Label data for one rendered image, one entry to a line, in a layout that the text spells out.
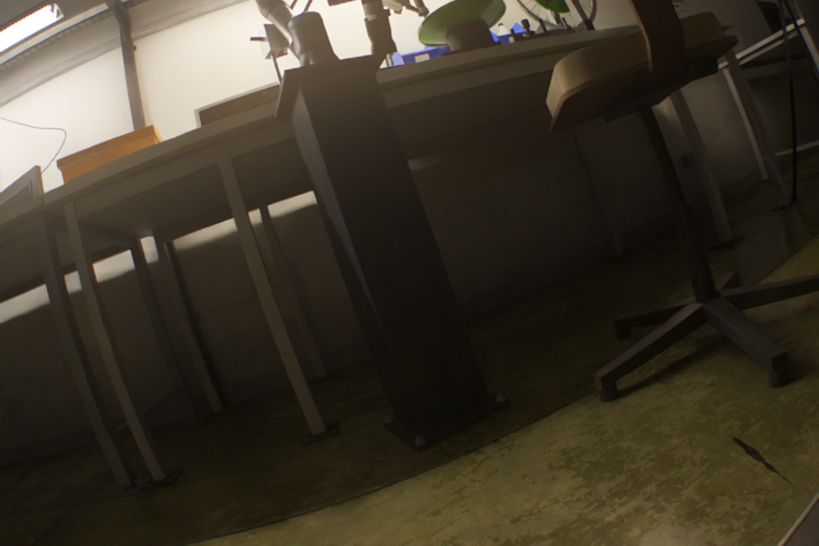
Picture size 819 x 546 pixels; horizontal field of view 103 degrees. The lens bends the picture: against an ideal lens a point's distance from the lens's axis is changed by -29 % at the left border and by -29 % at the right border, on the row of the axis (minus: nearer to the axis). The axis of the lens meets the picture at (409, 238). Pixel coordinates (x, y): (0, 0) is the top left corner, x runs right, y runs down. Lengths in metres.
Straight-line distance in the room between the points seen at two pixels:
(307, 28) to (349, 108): 0.26
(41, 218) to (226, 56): 1.39
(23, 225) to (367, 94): 1.14
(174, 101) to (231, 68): 0.34
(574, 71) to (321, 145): 0.53
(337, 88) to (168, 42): 1.75
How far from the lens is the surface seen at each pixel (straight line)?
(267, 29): 1.44
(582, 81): 0.80
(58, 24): 2.86
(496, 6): 1.51
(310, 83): 1.02
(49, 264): 1.51
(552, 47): 1.58
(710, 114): 3.53
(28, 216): 1.57
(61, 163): 1.55
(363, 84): 1.05
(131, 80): 2.58
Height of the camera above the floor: 0.39
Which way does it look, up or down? 2 degrees up
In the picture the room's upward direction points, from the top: 20 degrees counter-clockwise
